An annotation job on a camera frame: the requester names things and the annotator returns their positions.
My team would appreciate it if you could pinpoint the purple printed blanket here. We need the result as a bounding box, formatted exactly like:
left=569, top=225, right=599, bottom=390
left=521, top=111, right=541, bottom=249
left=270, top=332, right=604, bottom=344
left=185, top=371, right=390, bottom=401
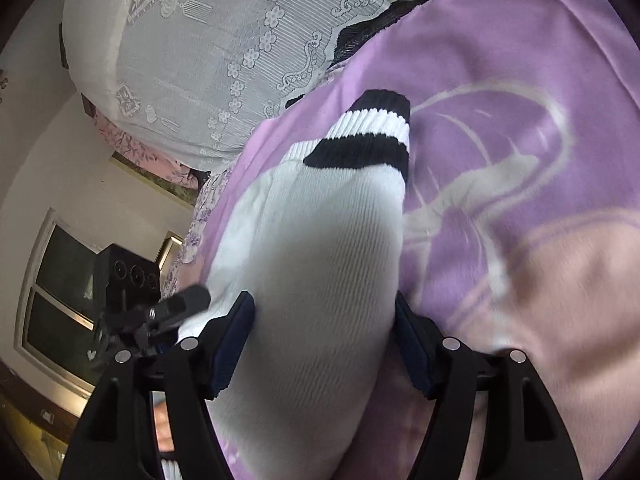
left=200, top=0, right=640, bottom=480

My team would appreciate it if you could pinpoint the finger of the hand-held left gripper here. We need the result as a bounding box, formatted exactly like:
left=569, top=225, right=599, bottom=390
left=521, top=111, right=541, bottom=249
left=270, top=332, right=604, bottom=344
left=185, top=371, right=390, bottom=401
left=150, top=284, right=212, bottom=331

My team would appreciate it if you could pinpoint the white lace cover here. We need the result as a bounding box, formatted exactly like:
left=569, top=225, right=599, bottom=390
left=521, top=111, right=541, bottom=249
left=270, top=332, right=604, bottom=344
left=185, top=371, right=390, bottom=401
left=60, top=0, right=426, bottom=171

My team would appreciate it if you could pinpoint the pink floral cloth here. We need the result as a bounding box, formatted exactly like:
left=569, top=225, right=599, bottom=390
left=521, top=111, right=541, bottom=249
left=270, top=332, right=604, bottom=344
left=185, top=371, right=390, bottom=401
left=92, top=110, right=201, bottom=191

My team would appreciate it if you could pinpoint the window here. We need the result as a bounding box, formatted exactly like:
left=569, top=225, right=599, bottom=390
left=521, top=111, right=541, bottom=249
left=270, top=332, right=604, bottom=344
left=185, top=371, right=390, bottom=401
left=15, top=207, right=166, bottom=418

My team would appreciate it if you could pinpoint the white sweater with black stripes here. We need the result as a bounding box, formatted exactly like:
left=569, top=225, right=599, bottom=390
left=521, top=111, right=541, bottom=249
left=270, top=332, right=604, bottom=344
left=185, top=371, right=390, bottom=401
left=160, top=89, right=412, bottom=480

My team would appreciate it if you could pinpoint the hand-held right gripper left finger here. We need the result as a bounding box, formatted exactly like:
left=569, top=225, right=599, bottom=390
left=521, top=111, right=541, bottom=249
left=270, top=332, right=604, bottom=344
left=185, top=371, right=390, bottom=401
left=59, top=290, right=257, bottom=480

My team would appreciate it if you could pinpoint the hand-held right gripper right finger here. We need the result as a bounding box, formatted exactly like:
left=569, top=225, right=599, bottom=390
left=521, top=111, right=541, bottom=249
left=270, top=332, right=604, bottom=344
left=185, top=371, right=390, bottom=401
left=395, top=292, right=583, bottom=480

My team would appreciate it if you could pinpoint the dark cloth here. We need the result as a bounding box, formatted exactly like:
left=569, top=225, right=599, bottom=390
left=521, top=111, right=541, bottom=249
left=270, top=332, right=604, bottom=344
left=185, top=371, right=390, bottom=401
left=285, top=0, right=416, bottom=111

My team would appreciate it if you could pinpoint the purple floral bedsheet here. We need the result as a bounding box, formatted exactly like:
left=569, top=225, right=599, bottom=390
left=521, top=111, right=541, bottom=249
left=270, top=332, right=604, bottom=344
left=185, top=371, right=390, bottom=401
left=160, top=165, right=241, bottom=296

